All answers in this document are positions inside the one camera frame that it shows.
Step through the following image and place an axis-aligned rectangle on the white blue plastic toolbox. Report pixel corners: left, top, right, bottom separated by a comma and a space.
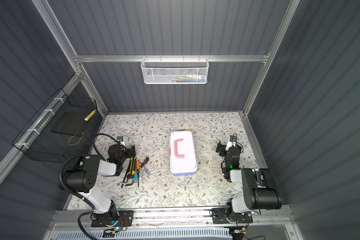
169, 131, 199, 177

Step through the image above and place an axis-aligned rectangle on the yellow black screwdriver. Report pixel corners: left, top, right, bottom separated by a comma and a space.
141, 157, 150, 170

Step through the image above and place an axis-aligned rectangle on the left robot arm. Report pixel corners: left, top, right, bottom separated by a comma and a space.
59, 133, 136, 227

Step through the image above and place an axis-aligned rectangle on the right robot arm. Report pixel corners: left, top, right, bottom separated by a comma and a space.
216, 141, 283, 218

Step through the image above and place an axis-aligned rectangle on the black hex key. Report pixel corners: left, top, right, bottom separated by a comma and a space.
121, 160, 134, 188

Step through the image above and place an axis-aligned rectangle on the yellow black utility knife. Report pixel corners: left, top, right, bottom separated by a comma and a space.
126, 157, 137, 179

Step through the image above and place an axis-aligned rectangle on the yellow marker in basket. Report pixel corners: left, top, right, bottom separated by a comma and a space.
84, 110, 97, 122

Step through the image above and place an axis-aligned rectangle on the black pad in basket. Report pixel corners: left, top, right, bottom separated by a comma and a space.
51, 112, 89, 137

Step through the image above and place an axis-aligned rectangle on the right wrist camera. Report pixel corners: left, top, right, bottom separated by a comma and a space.
226, 134, 237, 151

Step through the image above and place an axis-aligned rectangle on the teal handled tool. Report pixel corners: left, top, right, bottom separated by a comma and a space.
132, 171, 140, 183

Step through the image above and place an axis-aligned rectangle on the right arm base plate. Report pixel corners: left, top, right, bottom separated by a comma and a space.
209, 208, 253, 225

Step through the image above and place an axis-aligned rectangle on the black wire basket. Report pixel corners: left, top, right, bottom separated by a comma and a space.
12, 91, 101, 163

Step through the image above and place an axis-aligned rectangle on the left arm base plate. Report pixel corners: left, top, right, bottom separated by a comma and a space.
91, 211, 134, 228

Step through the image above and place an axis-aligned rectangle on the white perforated cable duct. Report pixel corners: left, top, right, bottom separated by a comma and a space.
54, 227, 233, 240

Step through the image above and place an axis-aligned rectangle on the white wire mesh basket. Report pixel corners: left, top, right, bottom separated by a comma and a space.
141, 59, 210, 85

